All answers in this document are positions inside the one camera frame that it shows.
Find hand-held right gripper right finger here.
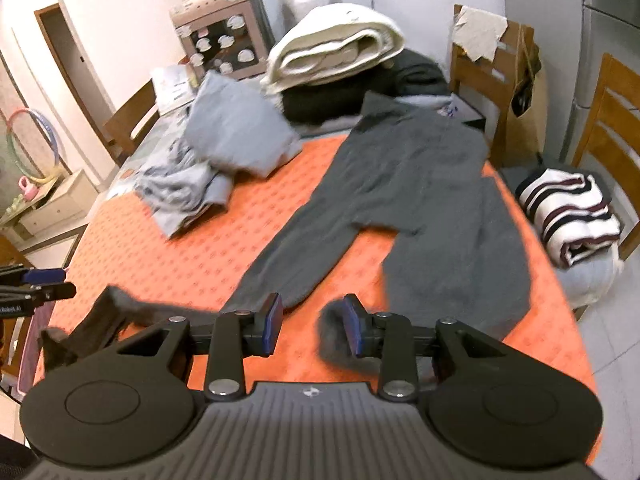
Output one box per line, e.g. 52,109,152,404
342,294,501,404

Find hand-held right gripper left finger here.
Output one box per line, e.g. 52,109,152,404
117,292,284,404

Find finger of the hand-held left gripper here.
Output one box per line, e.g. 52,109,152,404
0,264,67,286
0,282,77,304

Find dark grey pants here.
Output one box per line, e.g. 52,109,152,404
40,91,533,376

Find cream low cabinet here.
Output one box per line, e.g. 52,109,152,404
10,169,99,241

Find orange patterned mat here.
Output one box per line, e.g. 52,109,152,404
32,132,598,468

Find light grey crumpled garment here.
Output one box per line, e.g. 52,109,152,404
132,137,232,239

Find pink hula hoop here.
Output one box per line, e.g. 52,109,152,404
5,107,64,187

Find light grey folded garment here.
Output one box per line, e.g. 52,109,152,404
184,71,304,179

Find white paper booklet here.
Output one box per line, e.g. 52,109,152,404
151,65,201,112

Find black folded garment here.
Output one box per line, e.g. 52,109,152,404
281,49,451,124

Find striped folded sweater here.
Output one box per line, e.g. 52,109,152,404
515,169,622,267

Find pale blue folded garment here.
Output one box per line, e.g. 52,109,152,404
560,250,626,309

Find cardboard box with cup pictures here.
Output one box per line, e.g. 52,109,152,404
170,0,275,81

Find cream folded garment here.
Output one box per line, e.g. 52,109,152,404
261,4,406,94

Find brown paper bag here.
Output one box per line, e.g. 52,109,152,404
492,19,542,161

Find cream cloth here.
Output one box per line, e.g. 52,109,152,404
452,6,509,60

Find wooden slatted chair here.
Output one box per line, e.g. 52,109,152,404
572,52,640,263

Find grey refrigerator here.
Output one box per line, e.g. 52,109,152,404
575,0,640,111

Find wooden door frame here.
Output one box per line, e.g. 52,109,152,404
34,4,109,127

